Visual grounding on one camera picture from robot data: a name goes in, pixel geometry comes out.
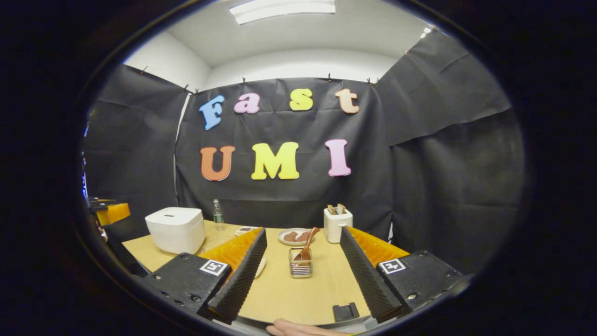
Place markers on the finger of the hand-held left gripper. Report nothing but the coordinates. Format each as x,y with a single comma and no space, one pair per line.
114,213

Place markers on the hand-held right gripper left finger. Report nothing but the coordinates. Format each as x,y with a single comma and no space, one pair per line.
242,275

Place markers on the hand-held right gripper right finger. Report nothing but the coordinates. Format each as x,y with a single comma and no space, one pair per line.
368,280

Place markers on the white rice cooker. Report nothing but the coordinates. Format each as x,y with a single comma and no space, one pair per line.
175,231

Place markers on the brown wooden spoon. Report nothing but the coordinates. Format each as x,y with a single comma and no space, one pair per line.
307,245

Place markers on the white divided bean dish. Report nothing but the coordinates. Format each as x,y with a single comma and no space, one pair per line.
246,230

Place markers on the round white plate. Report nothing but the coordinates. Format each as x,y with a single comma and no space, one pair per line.
281,238

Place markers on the white toaster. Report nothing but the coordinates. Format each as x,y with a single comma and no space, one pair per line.
336,228

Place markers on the brown meat piece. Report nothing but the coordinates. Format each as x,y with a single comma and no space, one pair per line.
302,235
290,236

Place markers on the clear plastic water bottle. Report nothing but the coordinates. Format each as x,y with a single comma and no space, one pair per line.
218,217

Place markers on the black backdrop cloth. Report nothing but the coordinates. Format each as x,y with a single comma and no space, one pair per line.
289,196

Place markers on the small ceiling light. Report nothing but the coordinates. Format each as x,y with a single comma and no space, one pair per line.
425,32

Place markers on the small black bracket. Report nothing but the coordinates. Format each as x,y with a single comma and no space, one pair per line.
346,312

